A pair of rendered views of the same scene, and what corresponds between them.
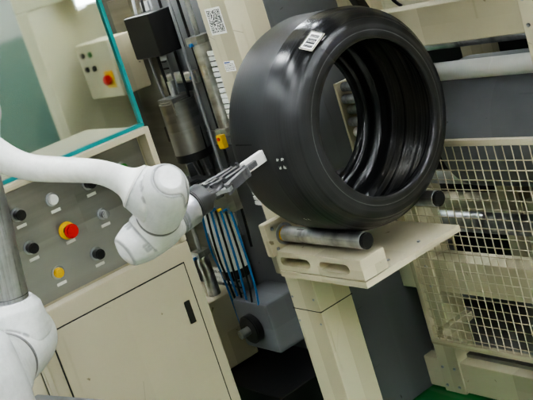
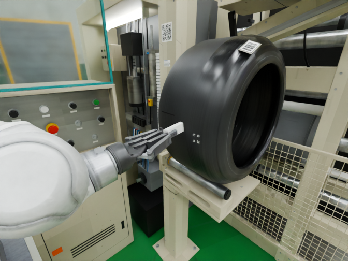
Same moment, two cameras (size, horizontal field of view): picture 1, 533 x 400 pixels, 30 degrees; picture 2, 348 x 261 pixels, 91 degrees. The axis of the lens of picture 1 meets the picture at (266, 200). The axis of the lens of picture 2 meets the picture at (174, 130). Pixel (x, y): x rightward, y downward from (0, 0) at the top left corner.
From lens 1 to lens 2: 1.93 m
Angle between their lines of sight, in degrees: 10
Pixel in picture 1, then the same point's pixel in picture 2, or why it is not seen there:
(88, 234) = (67, 132)
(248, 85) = (184, 70)
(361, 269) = (219, 212)
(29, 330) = not seen: outside the picture
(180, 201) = (46, 226)
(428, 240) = (247, 187)
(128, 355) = not seen: hidden behind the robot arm
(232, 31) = (175, 40)
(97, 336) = not seen: hidden behind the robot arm
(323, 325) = (174, 199)
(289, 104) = (220, 93)
